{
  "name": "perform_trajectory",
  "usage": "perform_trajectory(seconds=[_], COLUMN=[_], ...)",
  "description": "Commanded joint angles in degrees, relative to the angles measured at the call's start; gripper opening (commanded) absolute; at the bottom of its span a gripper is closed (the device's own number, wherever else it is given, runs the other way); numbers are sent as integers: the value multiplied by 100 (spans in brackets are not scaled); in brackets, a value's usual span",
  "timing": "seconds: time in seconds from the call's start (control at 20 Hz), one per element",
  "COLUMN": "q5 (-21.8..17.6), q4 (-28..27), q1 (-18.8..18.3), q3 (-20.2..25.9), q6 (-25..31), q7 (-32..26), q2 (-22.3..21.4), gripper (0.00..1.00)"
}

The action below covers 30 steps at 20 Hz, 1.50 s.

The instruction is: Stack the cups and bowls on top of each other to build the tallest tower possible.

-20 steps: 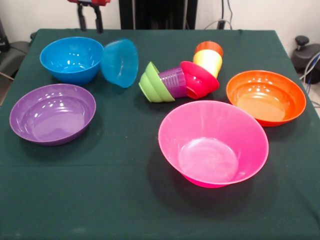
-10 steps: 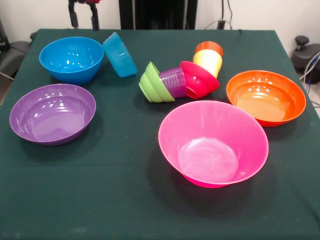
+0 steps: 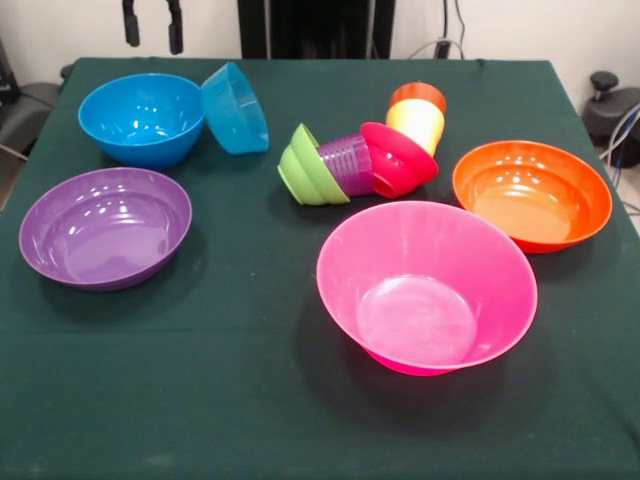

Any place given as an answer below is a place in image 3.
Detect purple plastic cup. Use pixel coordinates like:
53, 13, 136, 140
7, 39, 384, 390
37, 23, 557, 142
315, 132, 377, 198

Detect white cable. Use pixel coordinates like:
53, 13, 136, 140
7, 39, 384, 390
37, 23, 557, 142
407, 38, 440, 60

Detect yellow plastic cup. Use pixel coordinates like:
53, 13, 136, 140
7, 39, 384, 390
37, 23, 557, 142
384, 98, 446, 158

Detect dark green tablecloth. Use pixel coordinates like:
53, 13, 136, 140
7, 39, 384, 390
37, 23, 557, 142
0, 56, 640, 480

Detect orange plastic bowl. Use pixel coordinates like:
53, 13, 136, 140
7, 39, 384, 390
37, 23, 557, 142
452, 140, 614, 255

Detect large blue plastic bowl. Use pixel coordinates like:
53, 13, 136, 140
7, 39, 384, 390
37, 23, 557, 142
78, 73, 208, 171

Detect small blue plastic bowl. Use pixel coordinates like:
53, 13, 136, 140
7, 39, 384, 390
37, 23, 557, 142
200, 61, 271, 156

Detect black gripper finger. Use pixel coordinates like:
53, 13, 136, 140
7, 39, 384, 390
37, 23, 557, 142
121, 0, 142, 48
166, 0, 186, 57

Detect pink plastic bowl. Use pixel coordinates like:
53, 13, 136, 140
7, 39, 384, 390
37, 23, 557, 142
315, 200, 539, 377

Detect green plastic bowl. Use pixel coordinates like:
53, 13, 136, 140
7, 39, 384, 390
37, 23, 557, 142
276, 123, 352, 207

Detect black cable with plug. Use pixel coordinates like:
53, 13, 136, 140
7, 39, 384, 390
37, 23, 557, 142
433, 0, 467, 61

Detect orange plastic cup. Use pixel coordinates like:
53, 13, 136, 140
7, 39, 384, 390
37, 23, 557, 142
388, 82, 448, 116

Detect black chair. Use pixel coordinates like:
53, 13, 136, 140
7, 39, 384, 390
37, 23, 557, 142
0, 37, 75, 161

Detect purple plastic bowl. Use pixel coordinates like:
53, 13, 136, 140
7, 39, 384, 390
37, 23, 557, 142
18, 167, 194, 293

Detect grey and blue cable bundle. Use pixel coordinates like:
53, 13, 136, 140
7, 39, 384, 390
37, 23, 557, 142
598, 102, 640, 174

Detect red plastic bowl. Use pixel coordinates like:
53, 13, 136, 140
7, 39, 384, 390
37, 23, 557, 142
359, 121, 441, 200

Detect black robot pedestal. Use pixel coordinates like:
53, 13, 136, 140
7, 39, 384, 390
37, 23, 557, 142
239, 0, 396, 60

